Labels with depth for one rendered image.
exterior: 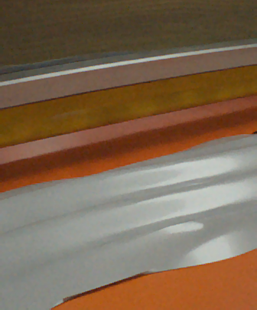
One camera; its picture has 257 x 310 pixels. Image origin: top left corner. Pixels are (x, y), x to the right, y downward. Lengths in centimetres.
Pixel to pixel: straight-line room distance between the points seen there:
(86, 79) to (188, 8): 6
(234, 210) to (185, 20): 10
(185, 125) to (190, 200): 9
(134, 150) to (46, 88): 5
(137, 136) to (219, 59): 5
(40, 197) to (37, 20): 7
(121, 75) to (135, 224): 7
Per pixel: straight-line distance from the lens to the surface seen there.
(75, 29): 20
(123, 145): 22
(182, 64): 22
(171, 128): 24
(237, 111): 27
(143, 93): 24
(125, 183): 18
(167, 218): 16
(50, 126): 22
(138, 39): 22
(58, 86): 19
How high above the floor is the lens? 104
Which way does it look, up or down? 22 degrees down
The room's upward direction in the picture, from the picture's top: 3 degrees counter-clockwise
